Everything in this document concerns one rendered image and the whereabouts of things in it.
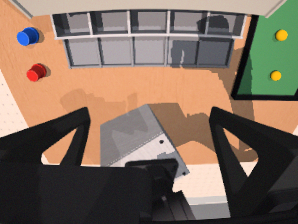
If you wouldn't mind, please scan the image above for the red plug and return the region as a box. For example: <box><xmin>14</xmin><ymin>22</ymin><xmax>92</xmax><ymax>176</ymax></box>
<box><xmin>26</xmin><ymin>64</ymin><xmax>47</xmax><ymax>82</ymax></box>

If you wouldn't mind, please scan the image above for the blue plug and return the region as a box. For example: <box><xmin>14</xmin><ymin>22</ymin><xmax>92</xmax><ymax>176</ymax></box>
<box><xmin>17</xmin><ymin>27</ymin><xmax>39</xmax><ymax>46</ymax></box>

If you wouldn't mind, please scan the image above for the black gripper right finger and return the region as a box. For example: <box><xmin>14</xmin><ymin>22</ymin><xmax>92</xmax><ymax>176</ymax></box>
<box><xmin>209</xmin><ymin>106</ymin><xmax>298</xmax><ymax>217</ymax></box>

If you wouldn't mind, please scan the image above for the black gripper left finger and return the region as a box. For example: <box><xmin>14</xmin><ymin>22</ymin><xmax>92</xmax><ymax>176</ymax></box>
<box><xmin>0</xmin><ymin>107</ymin><xmax>91</xmax><ymax>166</ymax></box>

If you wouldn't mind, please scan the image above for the yellow ball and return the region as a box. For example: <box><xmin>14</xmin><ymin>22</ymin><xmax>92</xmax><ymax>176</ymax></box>
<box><xmin>271</xmin><ymin>71</ymin><xmax>281</xmax><ymax>81</ymax></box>
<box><xmin>276</xmin><ymin>30</ymin><xmax>287</xmax><ymax>41</ymax></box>

